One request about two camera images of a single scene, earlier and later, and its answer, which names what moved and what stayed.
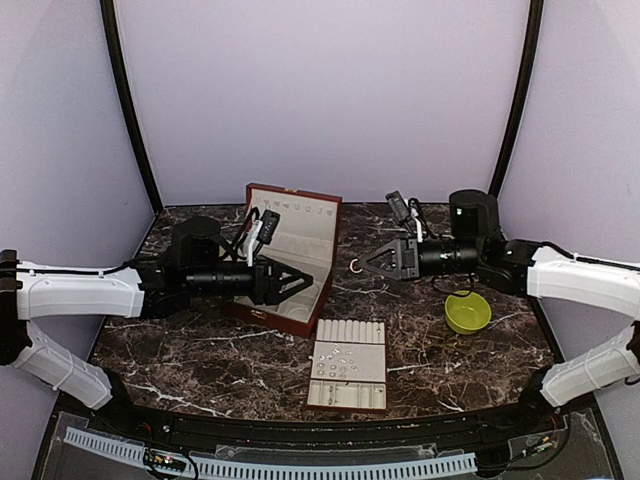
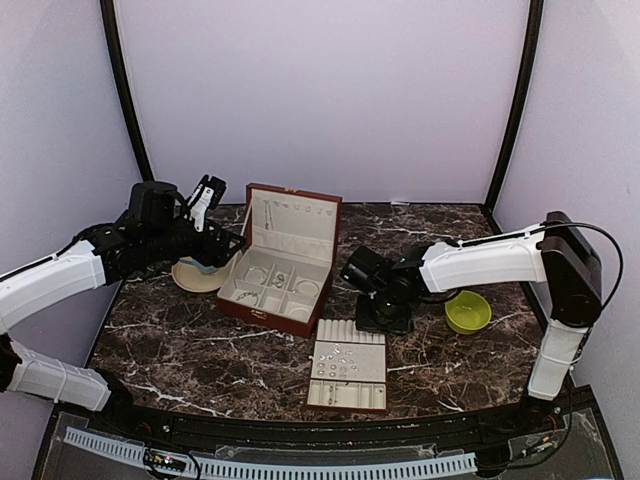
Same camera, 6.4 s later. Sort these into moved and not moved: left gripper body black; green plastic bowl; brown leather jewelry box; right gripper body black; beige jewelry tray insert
Moved: left gripper body black; right gripper body black
Not moved: green plastic bowl; beige jewelry tray insert; brown leather jewelry box
